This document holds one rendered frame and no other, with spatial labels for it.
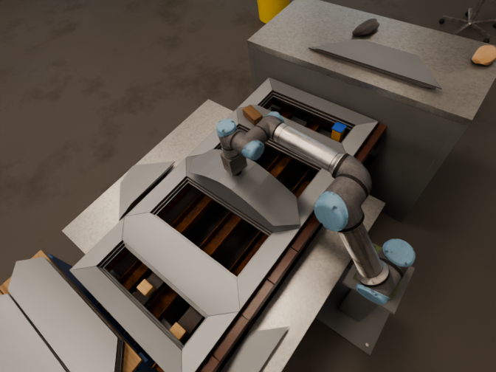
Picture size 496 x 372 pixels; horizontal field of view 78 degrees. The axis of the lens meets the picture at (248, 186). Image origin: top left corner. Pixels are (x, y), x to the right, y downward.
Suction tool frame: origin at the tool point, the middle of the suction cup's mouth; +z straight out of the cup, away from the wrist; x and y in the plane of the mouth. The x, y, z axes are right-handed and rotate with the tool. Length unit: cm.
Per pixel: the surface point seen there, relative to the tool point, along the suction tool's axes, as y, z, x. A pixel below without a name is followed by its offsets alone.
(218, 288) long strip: 38, 16, 30
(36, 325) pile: 105, 17, -11
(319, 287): 2, 35, 55
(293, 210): -8.4, 10.1, 27.4
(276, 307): 23, 34, 48
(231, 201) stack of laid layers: 7.3, 15.7, 0.6
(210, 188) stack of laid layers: 10.3, 15.7, -12.6
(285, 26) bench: -94, -3, -65
